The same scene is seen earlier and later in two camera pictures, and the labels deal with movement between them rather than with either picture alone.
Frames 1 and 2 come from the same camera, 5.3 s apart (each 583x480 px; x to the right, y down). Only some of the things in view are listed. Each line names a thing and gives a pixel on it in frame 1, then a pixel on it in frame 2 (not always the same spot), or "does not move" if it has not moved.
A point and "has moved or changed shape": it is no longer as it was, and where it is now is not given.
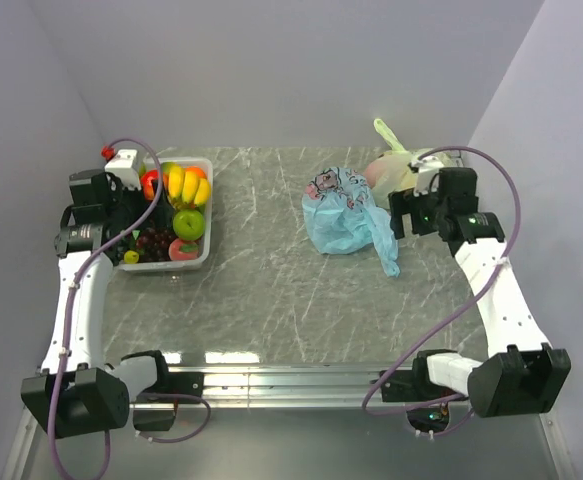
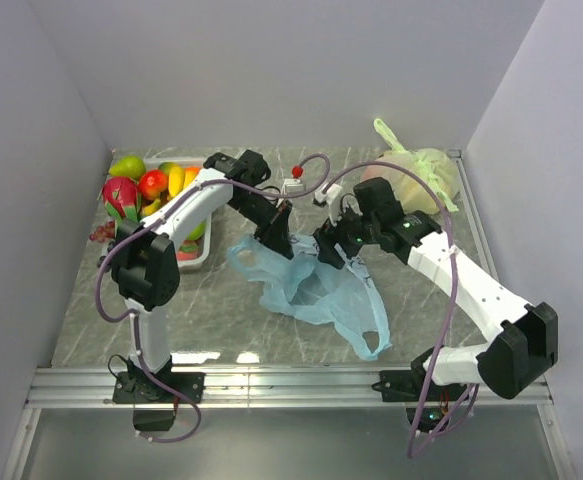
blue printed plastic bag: x=343 y=217 has moved or changed shape
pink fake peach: x=183 y=250 does not move
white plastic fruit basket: x=181 y=264 does not move
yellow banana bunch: x=187 y=189 does not move
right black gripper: x=405 y=202 to x=330 y=234
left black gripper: x=161 y=217 to x=274 y=230
